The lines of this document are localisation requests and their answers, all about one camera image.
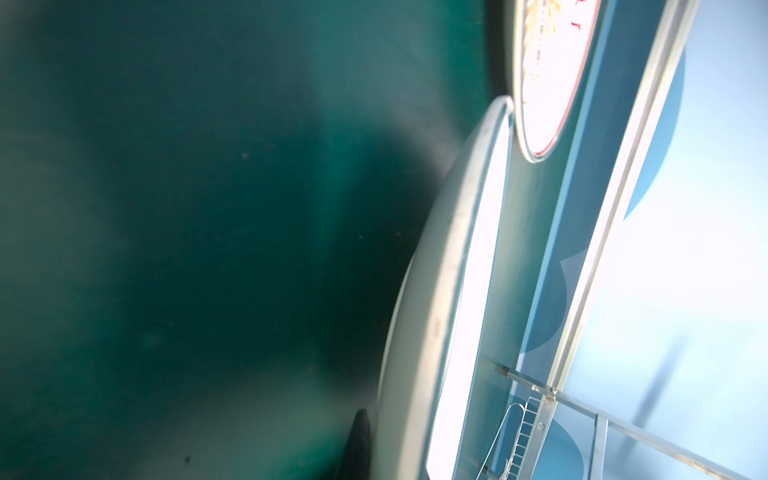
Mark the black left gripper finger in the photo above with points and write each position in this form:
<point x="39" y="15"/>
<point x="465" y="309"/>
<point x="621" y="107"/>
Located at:
<point x="355" y="463"/>

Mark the steel two-tier dish rack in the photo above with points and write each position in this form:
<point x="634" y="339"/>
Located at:
<point x="600" y="432"/>

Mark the white plate with black motif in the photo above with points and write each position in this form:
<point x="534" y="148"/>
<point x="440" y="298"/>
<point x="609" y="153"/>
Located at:
<point x="434" y="336"/>

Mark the orange sunburst plate by rack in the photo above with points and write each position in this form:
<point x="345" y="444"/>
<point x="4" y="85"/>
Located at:
<point x="551" y="42"/>

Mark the left aluminium upright post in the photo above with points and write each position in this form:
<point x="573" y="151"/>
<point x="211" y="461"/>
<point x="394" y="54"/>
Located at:
<point x="633" y="65"/>

